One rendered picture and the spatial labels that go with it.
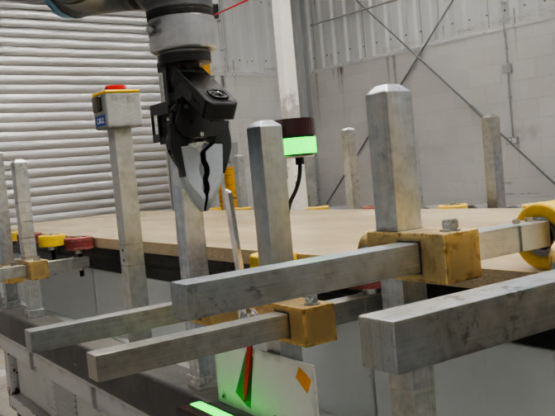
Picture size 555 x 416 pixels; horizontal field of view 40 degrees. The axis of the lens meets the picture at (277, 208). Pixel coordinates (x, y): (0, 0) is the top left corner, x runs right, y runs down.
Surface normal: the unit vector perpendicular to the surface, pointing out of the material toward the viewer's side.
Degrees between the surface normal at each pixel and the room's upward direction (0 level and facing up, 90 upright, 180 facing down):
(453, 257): 90
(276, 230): 90
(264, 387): 90
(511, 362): 90
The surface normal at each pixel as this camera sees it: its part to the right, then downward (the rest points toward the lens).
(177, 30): -0.07, 0.06
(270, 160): 0.55, 0.00
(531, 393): -0.83, 0.11
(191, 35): 0.36, 0.02
